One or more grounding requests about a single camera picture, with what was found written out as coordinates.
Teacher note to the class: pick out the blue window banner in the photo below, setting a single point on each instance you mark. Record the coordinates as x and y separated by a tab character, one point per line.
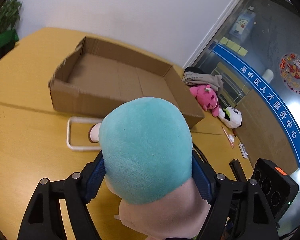
265	82

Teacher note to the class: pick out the teal and pink plush toy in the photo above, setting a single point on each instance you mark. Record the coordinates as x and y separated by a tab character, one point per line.
145	150

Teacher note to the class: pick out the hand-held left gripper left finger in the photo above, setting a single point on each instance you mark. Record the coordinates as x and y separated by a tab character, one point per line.
96	172

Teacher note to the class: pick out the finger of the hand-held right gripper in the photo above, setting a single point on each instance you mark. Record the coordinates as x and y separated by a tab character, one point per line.
237	170

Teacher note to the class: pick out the round red window sticker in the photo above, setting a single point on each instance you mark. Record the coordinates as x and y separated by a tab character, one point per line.
295	71

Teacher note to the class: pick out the cardboard box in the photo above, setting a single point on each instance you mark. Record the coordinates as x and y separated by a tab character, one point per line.
115	75

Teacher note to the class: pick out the yellow wooden desktop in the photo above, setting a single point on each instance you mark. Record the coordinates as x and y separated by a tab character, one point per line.
20	130

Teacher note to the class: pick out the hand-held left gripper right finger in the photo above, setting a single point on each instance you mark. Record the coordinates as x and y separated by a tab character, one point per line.
201	177

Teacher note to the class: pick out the white rectangular plastic frame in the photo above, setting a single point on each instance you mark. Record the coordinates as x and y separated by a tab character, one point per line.
68	135

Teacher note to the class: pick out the white panda plush toy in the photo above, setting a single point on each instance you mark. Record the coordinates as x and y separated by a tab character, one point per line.
231	117

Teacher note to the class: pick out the black hat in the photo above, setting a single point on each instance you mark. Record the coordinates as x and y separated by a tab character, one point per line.
192	69

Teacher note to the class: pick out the white paper cup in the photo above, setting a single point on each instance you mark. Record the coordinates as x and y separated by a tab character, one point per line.
268	75

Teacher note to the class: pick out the cartoon wall poster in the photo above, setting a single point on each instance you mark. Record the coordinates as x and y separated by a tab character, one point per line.
242	25

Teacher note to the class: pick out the yellow sticky note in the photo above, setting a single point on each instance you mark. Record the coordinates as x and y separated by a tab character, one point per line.
243	51
230	43
236	46
223	40

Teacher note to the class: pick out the grey cloth pile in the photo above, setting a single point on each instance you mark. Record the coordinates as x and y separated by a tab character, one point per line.
207	80

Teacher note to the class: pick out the pink pencil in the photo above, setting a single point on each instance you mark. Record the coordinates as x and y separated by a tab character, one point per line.
227	137

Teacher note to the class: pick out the green potted plant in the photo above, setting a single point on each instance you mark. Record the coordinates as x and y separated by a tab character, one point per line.
7	15

